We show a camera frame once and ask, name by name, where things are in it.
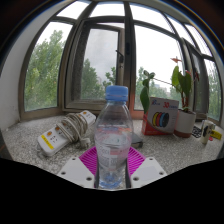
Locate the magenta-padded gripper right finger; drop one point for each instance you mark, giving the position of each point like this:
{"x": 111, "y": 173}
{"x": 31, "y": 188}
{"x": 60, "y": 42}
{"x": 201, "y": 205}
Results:
{"x": 137, "y": 160}

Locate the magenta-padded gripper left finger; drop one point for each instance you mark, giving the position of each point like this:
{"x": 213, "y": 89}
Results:
{"x": 87, "y": 159}

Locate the clear blue-capped water bottle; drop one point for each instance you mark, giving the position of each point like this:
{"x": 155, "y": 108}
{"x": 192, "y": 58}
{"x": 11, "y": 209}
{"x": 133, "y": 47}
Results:
{"x": 113, "y": 140}

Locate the white power strip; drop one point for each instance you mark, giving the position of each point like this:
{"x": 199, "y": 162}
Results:
{"x": 50, "y": 141}

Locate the red and white filament box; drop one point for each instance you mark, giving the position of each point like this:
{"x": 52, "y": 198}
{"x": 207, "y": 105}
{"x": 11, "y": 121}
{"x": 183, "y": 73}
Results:
{"x": 161, "y": 116}

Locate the potted plant in white pot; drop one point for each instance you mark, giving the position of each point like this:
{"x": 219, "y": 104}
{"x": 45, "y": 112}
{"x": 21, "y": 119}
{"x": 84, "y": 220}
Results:
{"x": 184, "y": 121}

